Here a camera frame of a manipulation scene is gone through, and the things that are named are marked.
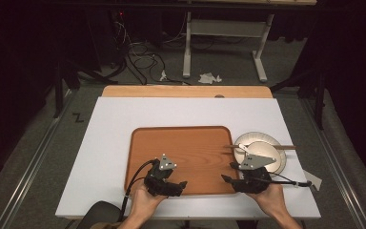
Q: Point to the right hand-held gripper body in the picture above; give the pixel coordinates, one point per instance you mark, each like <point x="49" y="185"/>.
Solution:
<point x="254" y="183"/>

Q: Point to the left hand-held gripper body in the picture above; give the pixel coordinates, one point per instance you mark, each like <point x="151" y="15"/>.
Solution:
<point x="158" y="186"/>

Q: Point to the brown wooden chopstick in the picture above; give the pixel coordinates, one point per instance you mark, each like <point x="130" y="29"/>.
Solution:
<point x="286" y="147"/>
<point x="232" y="147"/>

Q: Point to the large white paper plate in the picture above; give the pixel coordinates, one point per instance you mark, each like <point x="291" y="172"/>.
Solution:
<point x="239" y="140"/>

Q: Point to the brown wooden tray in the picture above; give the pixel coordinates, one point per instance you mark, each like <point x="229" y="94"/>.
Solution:
<point x="190" y="156"/>

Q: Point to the small white paper plate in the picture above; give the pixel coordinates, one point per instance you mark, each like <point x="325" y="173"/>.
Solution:
<point x="263" y="149"/>

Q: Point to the person's left hand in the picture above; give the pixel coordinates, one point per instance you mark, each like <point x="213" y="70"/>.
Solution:
<point x="144" y="203"/>

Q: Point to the person's right hand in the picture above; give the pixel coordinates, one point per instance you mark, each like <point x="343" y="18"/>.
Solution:
<point x="271" y="200"/>

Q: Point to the small white utensil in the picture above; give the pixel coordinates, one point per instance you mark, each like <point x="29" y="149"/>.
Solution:
<point x="242" y="148"/>

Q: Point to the white paper scrap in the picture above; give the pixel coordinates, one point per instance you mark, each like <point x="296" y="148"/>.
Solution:
<point x="314" y="181"/>

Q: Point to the white board sheet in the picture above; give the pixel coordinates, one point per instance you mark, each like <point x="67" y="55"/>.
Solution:
<point x="114" y="127"/>

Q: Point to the light wooden table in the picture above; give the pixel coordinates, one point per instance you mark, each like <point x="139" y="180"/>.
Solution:
<point x="171" y="91"/>

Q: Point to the small crumpled white paper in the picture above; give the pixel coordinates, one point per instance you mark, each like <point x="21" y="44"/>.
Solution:
<point x="163" y="76"/>

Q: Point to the black metal stand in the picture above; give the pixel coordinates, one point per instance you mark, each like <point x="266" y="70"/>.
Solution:
<point x="58" y="92"/>
<point x="320" y="95"/>

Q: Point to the silver floor rail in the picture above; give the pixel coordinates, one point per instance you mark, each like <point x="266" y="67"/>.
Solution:
<point x="28" y="165"/>
<point x="336" y="165"/>

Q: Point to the white metal desk frame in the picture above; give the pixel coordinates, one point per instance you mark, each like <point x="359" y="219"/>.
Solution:
<point x="225" y="28"/>

